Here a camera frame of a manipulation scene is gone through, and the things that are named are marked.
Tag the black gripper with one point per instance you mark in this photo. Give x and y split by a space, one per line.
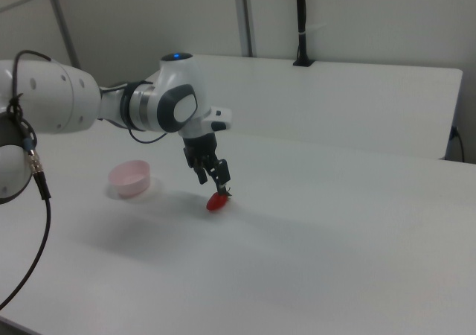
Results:
199 146

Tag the red strawberry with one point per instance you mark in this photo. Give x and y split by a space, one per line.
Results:
216 202

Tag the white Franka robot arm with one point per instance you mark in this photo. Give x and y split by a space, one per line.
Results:
67 97

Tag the pink plastic bowl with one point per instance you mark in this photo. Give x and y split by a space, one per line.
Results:
129 177

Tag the black camera pole with clamp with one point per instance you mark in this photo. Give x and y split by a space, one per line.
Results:
301 22

